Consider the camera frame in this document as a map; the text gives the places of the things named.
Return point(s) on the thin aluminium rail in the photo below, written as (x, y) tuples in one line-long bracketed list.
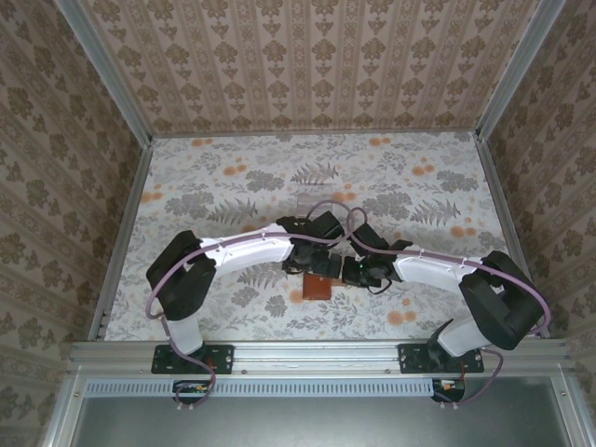
[(316, 134)]

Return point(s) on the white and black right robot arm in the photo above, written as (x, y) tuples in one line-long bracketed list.
[(428, 274)]

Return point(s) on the brown leather card holder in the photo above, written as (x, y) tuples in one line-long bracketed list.
[(316, 288)]

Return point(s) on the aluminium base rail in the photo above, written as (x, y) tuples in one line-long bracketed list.
[(316, 356)]

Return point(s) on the grey metal panel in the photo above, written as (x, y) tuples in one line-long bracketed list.
[(316, 423)]

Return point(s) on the aluminium corner post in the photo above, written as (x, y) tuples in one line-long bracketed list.
[(104, 70), (519, 70)]

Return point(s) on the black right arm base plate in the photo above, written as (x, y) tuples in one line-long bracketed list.
[(407, 363)]

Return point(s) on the aluminium side rail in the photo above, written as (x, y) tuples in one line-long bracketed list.
[(122, 237), (510, 233)]

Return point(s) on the black controller board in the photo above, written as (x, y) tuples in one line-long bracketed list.
[(191, 388), (449, 386)]

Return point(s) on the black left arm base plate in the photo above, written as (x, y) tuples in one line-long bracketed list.
[(222, 365)]

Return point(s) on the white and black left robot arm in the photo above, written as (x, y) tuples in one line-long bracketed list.
[(242, 253)]

